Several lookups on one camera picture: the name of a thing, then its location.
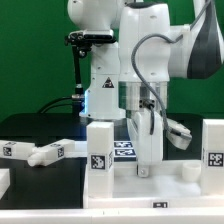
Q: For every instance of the white desk top tray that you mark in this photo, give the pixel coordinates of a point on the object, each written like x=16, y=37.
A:
x=171, y=184

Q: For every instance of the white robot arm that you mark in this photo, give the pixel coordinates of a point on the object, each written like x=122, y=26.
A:
x=135, y=52

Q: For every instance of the marker tag sheet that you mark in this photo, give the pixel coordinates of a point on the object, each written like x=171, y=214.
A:
x=122, y=150

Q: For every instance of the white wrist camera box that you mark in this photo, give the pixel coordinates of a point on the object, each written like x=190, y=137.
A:
x=178, y=134

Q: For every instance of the white front rail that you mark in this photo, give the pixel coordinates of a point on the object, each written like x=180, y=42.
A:
x=114, y=216

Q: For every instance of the white block left edge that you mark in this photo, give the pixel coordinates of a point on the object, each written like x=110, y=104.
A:
x=4, y=181

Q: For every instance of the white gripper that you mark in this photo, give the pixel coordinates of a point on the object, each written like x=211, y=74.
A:
x=146, y=135

